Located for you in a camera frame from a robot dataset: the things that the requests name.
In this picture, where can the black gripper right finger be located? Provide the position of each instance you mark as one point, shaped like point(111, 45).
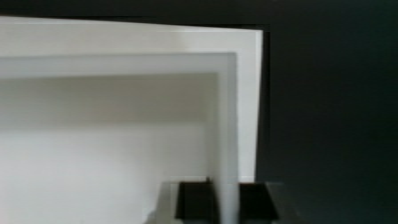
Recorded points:
point(256, 206)

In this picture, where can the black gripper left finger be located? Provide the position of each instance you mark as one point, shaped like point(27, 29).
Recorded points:
point(198, 203)

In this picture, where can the white drawer cabinet box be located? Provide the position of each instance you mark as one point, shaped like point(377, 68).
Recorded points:
point(128, 116)

